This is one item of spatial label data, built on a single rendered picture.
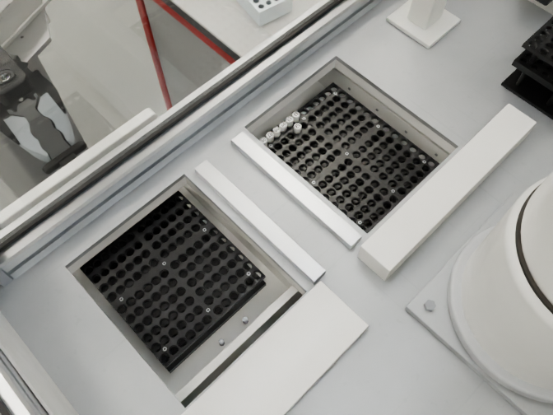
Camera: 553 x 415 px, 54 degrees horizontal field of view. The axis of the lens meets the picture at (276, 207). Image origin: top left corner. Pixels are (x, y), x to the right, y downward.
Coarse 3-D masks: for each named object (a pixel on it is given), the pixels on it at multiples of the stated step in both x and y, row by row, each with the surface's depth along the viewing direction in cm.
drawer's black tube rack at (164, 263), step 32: (160, 224) 78; (192, 224) 78; (96, 256) 76; (128, 256) 76; (160, 256) 76; (192, 256) 76; (224, 256) 79; (128, 288) 73; (160, 288) 74; (192, 288) 73; (224, 288) 76; (256, 288) 77; (128, 320) 74; (160, 320) 72; (192, 320) 75; (224, 320) 74; (160, 352) 70; (192, 352) 73
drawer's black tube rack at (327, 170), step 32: (320, 128) 86; (352, 128) 86; (288, 160) 83; (320, 160) 83; (352, 160) 83; (384, 160) 86; (416, 160) 84; (320, 192) 80; (352, 192) 80; (384, 192) 84
